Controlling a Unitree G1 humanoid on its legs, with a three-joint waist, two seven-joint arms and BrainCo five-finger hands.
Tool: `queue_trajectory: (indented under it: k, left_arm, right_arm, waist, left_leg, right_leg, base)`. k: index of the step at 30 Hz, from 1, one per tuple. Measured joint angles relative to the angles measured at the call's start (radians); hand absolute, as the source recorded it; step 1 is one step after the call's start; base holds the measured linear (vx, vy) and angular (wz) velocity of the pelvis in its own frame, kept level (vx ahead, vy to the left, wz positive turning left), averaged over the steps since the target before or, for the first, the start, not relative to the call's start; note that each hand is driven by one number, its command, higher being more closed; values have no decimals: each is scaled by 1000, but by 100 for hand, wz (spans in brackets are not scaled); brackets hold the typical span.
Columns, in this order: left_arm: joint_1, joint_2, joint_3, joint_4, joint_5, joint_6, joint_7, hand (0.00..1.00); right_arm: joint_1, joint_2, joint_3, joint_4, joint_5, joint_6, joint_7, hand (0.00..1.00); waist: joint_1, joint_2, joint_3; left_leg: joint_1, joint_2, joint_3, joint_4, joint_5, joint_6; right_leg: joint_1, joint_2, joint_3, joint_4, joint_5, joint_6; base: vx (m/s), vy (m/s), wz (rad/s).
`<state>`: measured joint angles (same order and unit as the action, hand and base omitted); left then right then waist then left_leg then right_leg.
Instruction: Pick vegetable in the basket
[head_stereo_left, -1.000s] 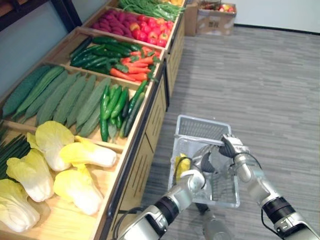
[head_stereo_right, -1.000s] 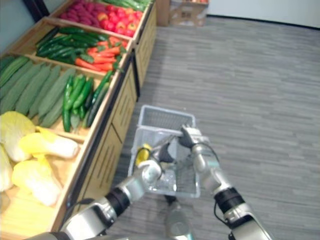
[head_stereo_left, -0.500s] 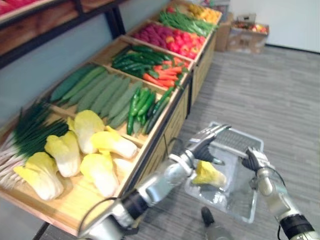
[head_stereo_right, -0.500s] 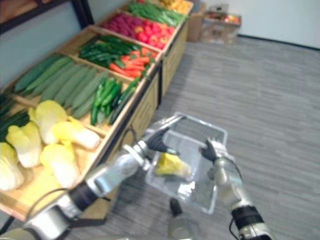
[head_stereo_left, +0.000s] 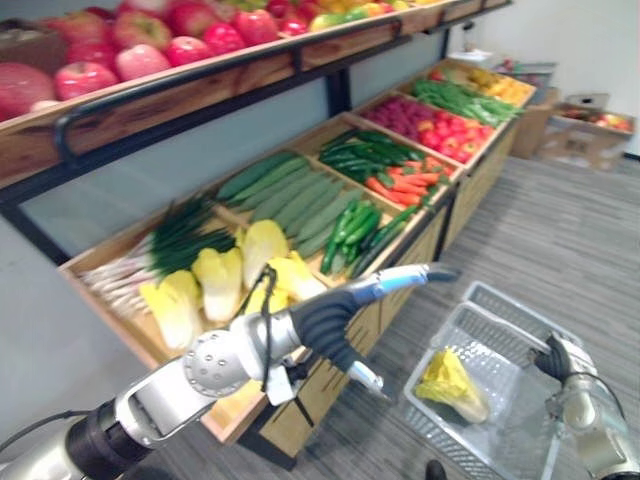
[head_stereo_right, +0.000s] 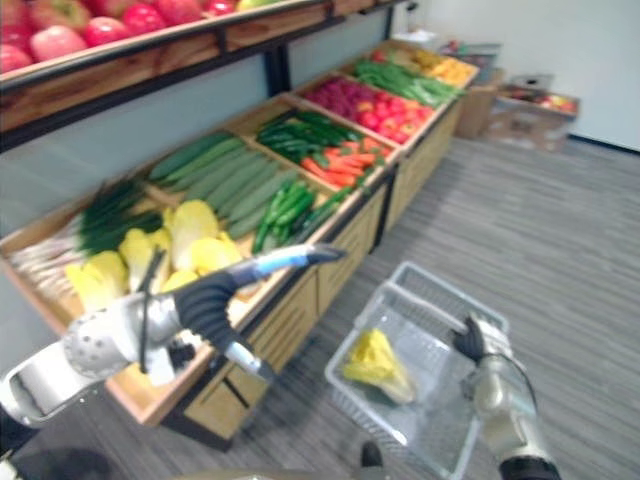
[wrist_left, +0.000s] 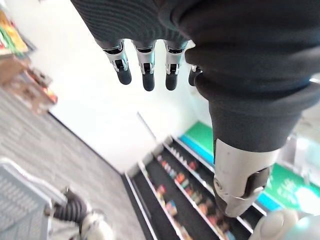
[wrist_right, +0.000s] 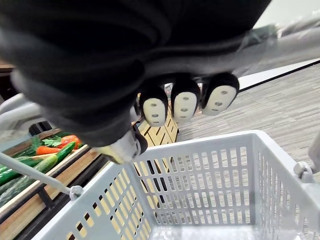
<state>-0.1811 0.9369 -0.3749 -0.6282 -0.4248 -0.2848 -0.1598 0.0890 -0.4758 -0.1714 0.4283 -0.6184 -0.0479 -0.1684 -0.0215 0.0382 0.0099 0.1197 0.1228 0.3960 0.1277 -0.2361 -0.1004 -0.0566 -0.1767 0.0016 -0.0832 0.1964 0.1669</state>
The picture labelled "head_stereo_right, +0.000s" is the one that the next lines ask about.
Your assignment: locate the green onion bunch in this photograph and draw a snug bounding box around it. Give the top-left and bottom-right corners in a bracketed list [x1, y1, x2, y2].
[8, 178, 164, 301]

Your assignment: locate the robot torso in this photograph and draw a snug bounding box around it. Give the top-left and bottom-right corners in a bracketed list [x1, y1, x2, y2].
[0, 443, 384, 480]

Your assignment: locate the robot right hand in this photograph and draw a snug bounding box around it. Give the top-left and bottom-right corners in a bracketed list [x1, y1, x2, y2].
[450, 314, 513, 361]

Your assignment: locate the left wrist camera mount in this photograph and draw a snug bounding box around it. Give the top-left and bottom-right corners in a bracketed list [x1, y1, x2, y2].
[147, 329, 212, 387]

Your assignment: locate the magenta vegetable pile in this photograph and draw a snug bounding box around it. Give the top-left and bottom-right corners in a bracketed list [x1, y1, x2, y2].
[304, 76, 382, 122]

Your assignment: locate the yellow orange pepper pile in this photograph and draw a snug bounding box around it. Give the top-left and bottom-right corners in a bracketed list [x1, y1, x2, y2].
[411, 48, 477, 87]

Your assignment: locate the wooden vegetable display stand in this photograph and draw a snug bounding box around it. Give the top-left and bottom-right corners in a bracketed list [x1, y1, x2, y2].
[0, 92, 401, 453]
[289, 38, 482, 234]

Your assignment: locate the robot dark foot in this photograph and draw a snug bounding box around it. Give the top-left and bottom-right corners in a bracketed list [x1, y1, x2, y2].
[359, 441, 385, 470]

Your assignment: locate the cardboard box with fruit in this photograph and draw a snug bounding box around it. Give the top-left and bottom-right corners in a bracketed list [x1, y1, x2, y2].
[485, 73, 582, 154]

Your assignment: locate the wooden fruit shelf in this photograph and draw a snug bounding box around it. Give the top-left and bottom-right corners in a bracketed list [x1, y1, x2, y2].
[0, 0, 419, 154]

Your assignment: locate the long pale green cucumber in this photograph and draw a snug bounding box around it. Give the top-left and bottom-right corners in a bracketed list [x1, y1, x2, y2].
[148, 131, 235, 182]
[217, 169, 301, 224]
[162, 138, 247, 190]
[182, 149, 266, 201]
[227, 199, 276, 240]
[204, 159, 282, 211]

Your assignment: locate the dark green pepper pile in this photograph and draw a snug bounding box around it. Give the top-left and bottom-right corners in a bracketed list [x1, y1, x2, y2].
[294, 183, 362, 246]

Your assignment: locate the bright green chili pile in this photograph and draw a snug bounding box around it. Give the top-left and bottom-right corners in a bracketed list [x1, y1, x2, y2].
[251, 179, 319, 254]

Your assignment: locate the green bean pile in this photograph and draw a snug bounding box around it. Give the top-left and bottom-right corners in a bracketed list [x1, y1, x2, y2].
[353, 59, 465, 109]

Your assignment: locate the white plastic shopping basket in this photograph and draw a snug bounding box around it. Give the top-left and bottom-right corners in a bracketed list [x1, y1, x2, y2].
[324, 261, 511, 480]

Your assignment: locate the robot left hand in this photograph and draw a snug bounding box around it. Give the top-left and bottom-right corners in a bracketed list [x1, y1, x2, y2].
[174, 243, 347, 385]

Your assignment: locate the yellow napa cabbage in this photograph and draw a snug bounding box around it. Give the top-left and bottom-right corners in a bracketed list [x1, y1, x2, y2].
[64, 250, 129, 312]
[159, 269, 201, 294]
[163, 199, 222, 272]
[189, 236, 244, 277]
[341, 328, 417, 406]
[118, 227, 172, 294]

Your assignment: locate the red tomato pile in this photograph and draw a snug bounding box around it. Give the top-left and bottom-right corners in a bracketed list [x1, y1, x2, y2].
[356, 91, 437, 146]

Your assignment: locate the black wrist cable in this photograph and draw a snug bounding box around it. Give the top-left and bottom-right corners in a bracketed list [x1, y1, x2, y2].
[136, 248, 167, 375]

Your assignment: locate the dark green cucumber pile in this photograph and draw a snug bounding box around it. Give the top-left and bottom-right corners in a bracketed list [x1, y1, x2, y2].
[256, 110, 365, 164]

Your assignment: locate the orange carrot pile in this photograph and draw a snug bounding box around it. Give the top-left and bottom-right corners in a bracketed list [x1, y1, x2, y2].
[299, 136, 394, 189]

